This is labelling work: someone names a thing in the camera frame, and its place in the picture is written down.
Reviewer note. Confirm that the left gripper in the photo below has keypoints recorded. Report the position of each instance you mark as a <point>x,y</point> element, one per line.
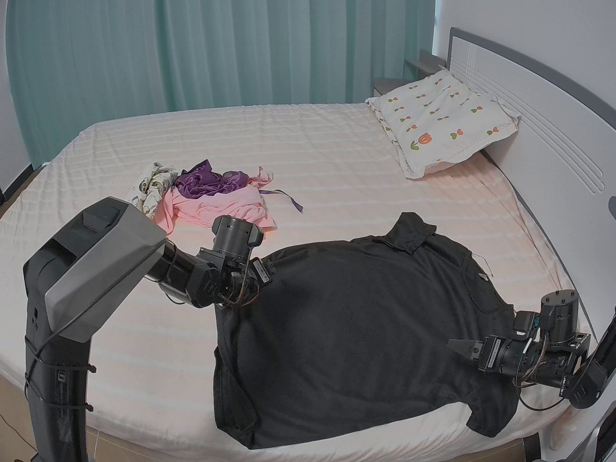
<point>262,272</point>

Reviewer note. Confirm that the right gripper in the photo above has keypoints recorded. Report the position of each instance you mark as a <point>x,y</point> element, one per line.
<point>505,356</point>

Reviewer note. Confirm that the black T-shirt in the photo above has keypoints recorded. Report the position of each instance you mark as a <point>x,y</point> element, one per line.
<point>361,330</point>

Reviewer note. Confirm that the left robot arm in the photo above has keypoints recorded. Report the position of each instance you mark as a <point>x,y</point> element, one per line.
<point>96,258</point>

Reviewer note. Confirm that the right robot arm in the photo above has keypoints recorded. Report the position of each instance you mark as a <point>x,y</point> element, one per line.
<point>558,315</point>

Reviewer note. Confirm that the pink garment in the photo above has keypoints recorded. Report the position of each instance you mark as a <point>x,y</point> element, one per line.
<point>202,205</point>

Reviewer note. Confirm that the purple garment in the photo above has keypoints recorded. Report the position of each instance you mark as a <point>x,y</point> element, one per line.
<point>197,183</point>

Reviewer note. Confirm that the white printed garment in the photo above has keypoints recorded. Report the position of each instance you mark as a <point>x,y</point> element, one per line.
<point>154,185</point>

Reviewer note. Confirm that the grey bedside table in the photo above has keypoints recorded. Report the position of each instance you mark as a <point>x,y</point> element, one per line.
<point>387,84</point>

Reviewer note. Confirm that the blue-green curtain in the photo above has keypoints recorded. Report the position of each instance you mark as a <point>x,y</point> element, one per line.
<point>240,41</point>

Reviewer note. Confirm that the white printed pillow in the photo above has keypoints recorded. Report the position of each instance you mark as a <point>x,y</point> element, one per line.
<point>433,113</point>

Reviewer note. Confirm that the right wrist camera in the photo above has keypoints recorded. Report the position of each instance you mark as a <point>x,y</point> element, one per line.
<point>524,323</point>

